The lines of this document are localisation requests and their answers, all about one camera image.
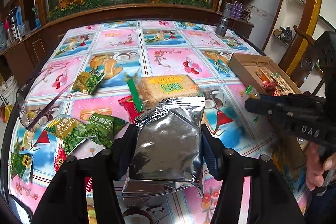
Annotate silver foil snack bag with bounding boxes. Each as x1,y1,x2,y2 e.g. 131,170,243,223
122,96,205,198

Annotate person's right hand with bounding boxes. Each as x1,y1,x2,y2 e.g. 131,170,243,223
305,142,335,191

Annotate green pea packet original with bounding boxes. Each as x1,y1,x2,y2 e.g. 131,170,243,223
84,113,127,148

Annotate small red candy packet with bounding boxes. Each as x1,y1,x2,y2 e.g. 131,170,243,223
118,95,141,123

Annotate orange snack packet in box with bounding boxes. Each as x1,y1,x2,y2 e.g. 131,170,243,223
256,68,295,96

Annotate green pea packet garlic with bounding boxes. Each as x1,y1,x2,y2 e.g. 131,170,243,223
44,114,86,156

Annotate colourful patterned tablecloth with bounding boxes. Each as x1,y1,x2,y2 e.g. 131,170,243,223
6,20,307,223

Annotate wooden chair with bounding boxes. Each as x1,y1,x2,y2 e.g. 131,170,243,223
288,26,335,96

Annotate cardboard box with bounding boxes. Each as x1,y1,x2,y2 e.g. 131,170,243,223
229,53,302,96

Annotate green pea packet far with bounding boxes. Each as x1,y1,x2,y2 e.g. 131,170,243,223
71,72,105,95

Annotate eyeglasses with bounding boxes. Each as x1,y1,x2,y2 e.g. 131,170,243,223
15,61,75,131

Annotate green packet table edge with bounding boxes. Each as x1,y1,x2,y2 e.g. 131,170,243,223
10,153,33,184

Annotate grey flashlight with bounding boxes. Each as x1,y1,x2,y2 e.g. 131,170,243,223
215,2,233,36

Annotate purple bottle right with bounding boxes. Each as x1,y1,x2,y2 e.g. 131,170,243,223
235,3,244,19

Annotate purple bottle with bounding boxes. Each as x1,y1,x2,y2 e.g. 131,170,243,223
235,3,244,19
230,1,239,18

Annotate purple bottle left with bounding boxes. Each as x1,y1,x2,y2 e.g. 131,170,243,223
230,1,239,18

